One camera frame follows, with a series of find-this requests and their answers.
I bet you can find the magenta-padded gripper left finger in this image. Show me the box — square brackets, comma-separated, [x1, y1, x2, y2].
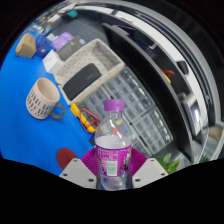
[59, 148, 100, 190]

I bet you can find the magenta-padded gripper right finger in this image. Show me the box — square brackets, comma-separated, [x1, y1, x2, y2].
[127, 147, 169, 190]

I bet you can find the purple-capped clear drink bottle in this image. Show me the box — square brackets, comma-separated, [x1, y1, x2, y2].
[94, 98, 134, 192]

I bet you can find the flat round red coaster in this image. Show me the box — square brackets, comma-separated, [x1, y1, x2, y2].
[56, 147, 79, 170]

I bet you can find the yellow multimeter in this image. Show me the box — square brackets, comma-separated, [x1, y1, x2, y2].
[69, 102, 101, 134]

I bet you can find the beige patterned mug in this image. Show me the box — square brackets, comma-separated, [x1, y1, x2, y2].
[25, 77, 67, 120]

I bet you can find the black rectangular speaker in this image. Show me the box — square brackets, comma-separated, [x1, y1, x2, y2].
[62, 63, 103, 101]

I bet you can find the small white box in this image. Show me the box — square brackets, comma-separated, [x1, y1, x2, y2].
[42, 49, 65, 75]

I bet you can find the white perforated basket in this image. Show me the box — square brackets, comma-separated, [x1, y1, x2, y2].
[53, 38, 126, 106]

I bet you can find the dark grey box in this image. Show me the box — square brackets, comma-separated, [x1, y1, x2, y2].
[57, 35, 86, 62]

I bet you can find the blue box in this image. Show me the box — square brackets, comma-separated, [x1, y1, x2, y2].
[34, 34, 54, 58]

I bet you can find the purple plastic pack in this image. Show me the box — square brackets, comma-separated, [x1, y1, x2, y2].
[51, 31, 75, 53]

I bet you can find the brown cardboard box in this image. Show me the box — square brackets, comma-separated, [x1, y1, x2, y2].
[15, 32, 38, 59]

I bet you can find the black wall shelf unit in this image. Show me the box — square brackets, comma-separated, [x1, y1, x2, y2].
[101, 3, 222, 164]

